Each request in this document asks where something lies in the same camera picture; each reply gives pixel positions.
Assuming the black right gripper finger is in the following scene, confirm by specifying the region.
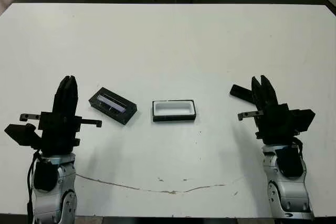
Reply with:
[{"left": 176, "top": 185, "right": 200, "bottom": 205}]
[
  {"left": 250, "top": 76, "right": 264, "bottom": 112},
  {"left": 260, "top": 74, "right": 280, "bottom": 108}
]

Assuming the black box lid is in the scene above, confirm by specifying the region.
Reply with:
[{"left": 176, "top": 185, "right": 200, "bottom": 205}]
[{"left": 88, "top": 87, "right": 139, "bottom": 125}]

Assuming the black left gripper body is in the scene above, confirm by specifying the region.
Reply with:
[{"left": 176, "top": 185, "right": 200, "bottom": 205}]
[{"left": 19, "top": 111, "right": 103, "bottom": 157}]

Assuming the black box with white insert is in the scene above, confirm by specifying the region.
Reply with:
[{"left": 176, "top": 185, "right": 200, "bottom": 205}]
[{"left": 151, "top": 99, "right": 197, "bottom": 123}]

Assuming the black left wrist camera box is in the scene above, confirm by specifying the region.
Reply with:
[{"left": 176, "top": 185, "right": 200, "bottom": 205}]
[{"left": 4, "top": 123, "right": 43, "bottom": 148}]

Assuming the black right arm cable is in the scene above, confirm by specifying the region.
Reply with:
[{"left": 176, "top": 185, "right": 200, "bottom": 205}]
[{"left": 290, "top": 135, "right": 307, "bottom": 175}]

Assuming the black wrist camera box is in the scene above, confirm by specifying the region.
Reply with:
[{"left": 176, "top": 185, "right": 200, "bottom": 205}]
[
  {"left": 4, "top": 123, "right": 43, "bottom": 148},
  {"left": 288, "top": 108, "right": 316, "bottom": 133}
]

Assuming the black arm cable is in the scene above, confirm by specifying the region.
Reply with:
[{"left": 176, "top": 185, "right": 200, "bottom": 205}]
[
  {"left": 290, "top": 135, "right": 307, "bottom": 175},
  {"left": 26, "top": 149, "right": 44, "bottom": 224}
]

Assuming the slim black camera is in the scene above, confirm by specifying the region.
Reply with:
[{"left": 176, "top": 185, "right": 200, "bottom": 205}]
[{"left": 229, "top": 84, "right": 254, "bottom": 104}]

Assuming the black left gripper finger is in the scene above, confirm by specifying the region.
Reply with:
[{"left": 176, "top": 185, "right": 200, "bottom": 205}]
[
  {"left": 68, "top": 76, "right": 80, "bottom": 115},
  {"left": 53, "top": 76, "right": 70, "bottom": 114}
]

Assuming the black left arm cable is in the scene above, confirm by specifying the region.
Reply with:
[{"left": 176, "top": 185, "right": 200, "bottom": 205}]
[{"left": 26, "top": 149, "right": 44, "bottom": 224}]

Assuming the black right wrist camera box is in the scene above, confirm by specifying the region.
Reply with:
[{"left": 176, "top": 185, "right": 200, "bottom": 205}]
[{"left": 288, "top": 108, "right": 316, "bottom": 133}]

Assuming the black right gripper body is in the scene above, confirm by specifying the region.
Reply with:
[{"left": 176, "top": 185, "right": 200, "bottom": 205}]
[{"left": 237, "top": 102, "right": 300, "bottom": 146}]

